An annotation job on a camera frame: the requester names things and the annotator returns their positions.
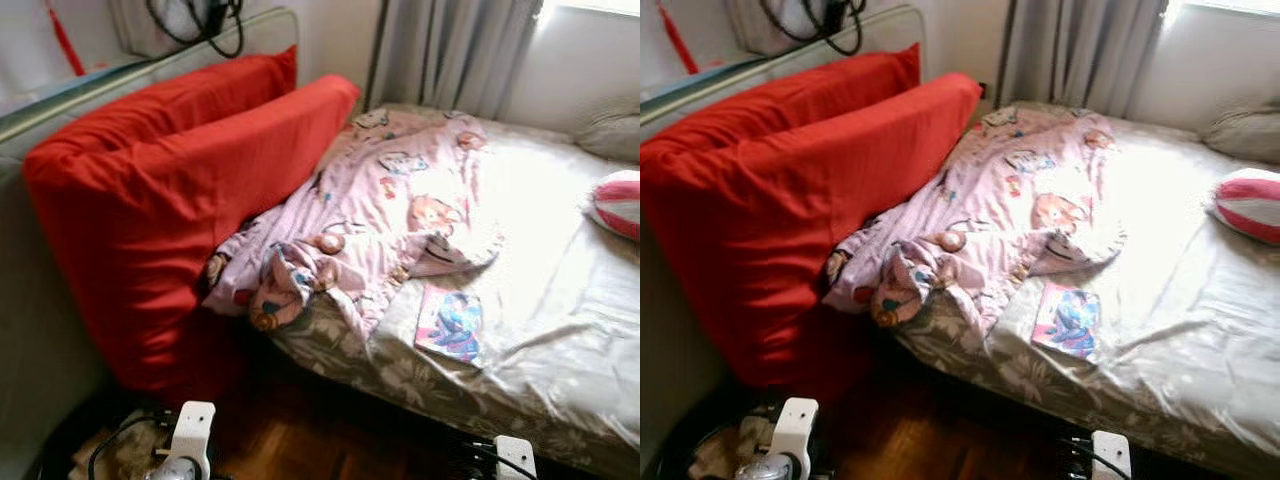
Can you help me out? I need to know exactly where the pink cartoon bear blanket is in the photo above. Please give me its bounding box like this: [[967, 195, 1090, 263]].
[[203, 108, 504, 336], [823, 105, 1126, 331]]

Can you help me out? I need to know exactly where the red hanging ribbon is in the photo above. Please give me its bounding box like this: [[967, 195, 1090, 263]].
[[42, 0, 87, 78], [655, 0, 701, 76]]

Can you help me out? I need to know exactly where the bed with beige floral sheet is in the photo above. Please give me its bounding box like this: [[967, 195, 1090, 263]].
[[870, 98, 1280, 479], [245, 100, 641, 479]]

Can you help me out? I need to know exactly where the white ribbed wall unit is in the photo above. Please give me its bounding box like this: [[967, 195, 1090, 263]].
[[725, 0, 861, 56], [108, 0, 241, 58]]

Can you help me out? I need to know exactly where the crumpled paper rubbish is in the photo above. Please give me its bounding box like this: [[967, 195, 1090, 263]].
[[688, 415, 776, 480], [68, 420, 166, 480]]

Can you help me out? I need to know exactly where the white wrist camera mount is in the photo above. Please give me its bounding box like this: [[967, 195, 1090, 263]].
[[1090, 431, 1132, 480], [768, 398, 819, 476], [170, 401, 217, 479], [494, 435, 538, 480]]

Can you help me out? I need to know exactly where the grey curtain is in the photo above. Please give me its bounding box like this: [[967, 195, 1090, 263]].
[[995, 0, 1171, 119], [365, 0, 546, 121]]

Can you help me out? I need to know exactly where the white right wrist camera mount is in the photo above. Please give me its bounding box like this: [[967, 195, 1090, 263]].
[[494, 435, 538, 480], [1090, 431, 1132, 480]]

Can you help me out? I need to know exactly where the small beige pillow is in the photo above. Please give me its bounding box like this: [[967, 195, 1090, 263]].
[[1203, 97, 1280, 166], [575, 100, 641, 164]]

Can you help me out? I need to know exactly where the red white blue star bolster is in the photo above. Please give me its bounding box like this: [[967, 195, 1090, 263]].
[[1208, 168, 1280, 247], [588, 169, 641, 242]]

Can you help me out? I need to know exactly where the colourful comic book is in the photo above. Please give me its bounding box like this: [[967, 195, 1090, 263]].
[[1031, 281, 1103, 363], [414, 285, 485, 366]]

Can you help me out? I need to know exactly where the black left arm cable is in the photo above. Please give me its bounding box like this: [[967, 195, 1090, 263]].
[[88, 412, 176, 480]]

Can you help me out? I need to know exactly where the bright window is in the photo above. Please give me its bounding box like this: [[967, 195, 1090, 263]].
[[1165, 0, 1280, 19], [540, 0, 641, 19]]

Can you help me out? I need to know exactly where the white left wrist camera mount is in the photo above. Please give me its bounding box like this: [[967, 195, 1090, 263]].
[[768, 398, 819, 476], [170, 401, 217, 479]]

